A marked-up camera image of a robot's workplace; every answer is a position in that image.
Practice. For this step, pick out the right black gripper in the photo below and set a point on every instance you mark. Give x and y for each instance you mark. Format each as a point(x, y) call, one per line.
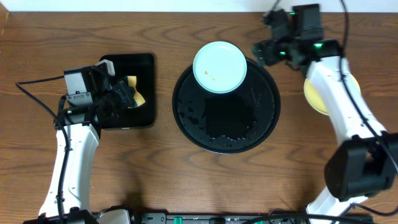
point(265, 52)

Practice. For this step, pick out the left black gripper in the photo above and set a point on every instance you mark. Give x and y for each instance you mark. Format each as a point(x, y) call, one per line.
point(121, 94)

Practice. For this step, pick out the yellow green scrub sponge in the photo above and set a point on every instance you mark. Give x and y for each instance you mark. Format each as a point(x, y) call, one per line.
point(135, 98)

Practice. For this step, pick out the light blue plate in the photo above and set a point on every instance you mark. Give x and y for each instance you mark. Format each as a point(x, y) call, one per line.
point(219, 67)

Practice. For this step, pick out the yellow plate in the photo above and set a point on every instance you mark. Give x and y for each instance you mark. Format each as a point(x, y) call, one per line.
point(315, 96)

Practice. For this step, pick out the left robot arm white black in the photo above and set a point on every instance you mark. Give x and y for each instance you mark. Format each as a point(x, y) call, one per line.
point(95, 100)

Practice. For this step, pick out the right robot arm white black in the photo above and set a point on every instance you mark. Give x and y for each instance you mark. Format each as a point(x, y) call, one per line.
point(365, 162)

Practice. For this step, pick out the black rectangular tray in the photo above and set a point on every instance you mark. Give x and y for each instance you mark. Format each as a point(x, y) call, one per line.
point(142, 66)

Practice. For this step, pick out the black round tray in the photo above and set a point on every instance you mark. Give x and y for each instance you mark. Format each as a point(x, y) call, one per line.
point(227, 123)

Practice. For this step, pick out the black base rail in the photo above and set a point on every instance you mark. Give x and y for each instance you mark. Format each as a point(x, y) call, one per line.
point(163, 218)

